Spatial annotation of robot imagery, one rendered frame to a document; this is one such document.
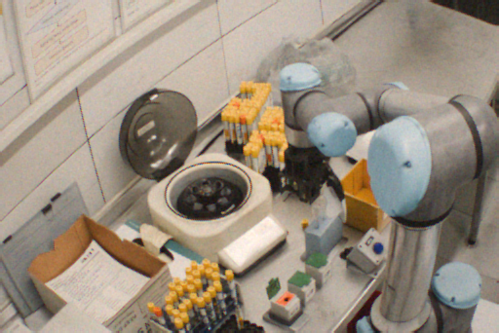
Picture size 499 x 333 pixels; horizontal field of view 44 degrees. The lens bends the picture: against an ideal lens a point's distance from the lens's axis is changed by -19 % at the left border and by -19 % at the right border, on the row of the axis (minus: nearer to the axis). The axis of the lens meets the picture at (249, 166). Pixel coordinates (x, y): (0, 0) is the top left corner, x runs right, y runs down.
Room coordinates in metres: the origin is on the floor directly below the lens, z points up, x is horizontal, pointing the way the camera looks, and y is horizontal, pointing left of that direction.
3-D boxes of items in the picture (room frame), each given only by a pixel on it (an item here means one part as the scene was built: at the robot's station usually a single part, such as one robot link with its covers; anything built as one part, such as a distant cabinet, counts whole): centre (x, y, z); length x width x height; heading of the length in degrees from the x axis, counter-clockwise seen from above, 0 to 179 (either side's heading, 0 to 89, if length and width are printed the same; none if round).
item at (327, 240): (1.16, -0.14, 0.92); 0.10 x 0.07 x 0.10; 141
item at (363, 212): (1.25, -0.27, 0.92); 0.13 x 0.13 x 0.10; 46
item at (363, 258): (1.10, -0.23, 0.92); 0.13 x 0.07 x 0.08; 49
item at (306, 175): (1.11, -0.11, 1.17); 0.09 x 0.08 x 0.12; 141
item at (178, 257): (1.16, 0.24, 0.92); 0.24 x 0.12 x 0.10; 49
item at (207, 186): (1.28, 0.10, 0.97); 0.15 x 0.15 x 0.07
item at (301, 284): (1.02, -0.07, 0.91); 0.05 x 0.04 x 0.07; 49
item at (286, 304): (0.96, -0.03, 0.92); 0.05 x 0.04 x 0.06; 48
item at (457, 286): (0.74, -0.35, 1.08); 0.13 x 0.12 x 0.14; 106
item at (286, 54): (1.78, -0.13, 0.97); 0.26 x 0.17 x 0.19; 160
